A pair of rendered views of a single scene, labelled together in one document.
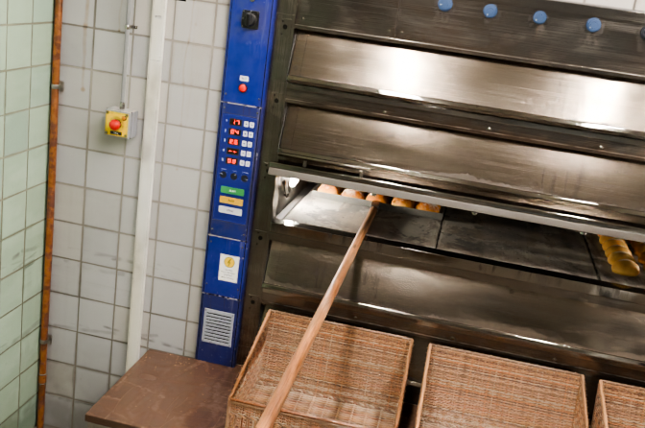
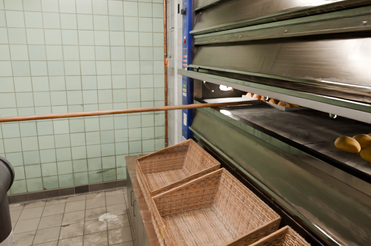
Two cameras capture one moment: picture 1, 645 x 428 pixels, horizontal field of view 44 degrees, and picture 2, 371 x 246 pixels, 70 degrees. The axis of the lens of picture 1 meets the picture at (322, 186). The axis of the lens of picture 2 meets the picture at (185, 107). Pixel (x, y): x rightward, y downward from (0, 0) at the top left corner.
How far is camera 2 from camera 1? 2.47 m
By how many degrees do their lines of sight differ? 60
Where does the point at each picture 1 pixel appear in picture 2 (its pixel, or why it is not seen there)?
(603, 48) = not seen: outside the picture
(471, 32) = not seen: outside the picture
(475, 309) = (239, 152)
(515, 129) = (248, 32)
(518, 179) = (248, 65)
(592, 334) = (287, 186)
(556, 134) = (264, 30)
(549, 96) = (259, 4)
